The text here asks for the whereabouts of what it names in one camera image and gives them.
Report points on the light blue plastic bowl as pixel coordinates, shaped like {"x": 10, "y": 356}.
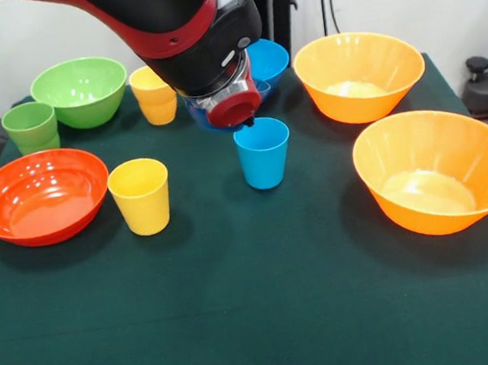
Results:
{"x": 270, "y": 62}

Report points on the dark green tablecloth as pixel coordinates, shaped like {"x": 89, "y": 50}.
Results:
{"x": 257, "y": 300}

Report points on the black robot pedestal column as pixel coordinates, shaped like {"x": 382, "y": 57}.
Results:
{"x": 276, "y": 2}

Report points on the green plastic cup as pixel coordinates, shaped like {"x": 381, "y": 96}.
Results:
{"x": 39, "y": 147}
{"x": 30, "y": 123}

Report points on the red plastic bowl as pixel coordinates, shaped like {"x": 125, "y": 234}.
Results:
{"x": 38, "y": 197}

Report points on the green plastic bowl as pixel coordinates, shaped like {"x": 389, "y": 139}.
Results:
{"x": 79, "y": 91}

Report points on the dark blue plastic bowl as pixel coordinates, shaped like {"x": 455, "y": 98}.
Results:
{"x": 196, "y": 115}

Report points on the light blue plastic cup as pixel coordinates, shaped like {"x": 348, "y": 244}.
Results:
{"x": 264, "y": 162}

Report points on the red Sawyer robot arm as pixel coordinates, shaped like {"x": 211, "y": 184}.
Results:
{"x": 181, "y": 22}

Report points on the yellow plastic cup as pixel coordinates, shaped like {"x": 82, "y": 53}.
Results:
{"x": 143, "y": 207}
{"x": 145, "y": 86}
{"x": 160, "y": 112}

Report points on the orange plastic bowl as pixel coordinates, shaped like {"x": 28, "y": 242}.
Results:
{"x": 437, "y": 156}
{"x": 358, "y": 64}

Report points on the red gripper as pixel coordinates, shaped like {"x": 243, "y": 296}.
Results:
{"x": 233, "y": 109}

